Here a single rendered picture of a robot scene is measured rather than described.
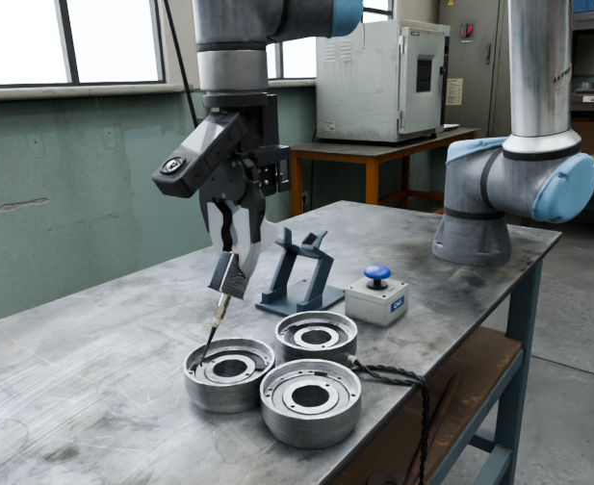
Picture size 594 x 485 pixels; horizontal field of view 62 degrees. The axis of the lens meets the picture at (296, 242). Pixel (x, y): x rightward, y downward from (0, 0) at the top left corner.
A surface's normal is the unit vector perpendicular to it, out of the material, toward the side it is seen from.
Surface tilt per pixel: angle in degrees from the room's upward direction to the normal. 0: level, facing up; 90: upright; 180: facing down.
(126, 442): 0
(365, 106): 90
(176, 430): 0
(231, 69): 90
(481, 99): 90
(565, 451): 0
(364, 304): 90
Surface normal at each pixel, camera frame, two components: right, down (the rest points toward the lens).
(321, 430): 0.16, 0.30
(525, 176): -0.68, 0.41
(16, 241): 0.77, 0.17
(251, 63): 0.59, 0.22
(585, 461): -0.03, -0.95
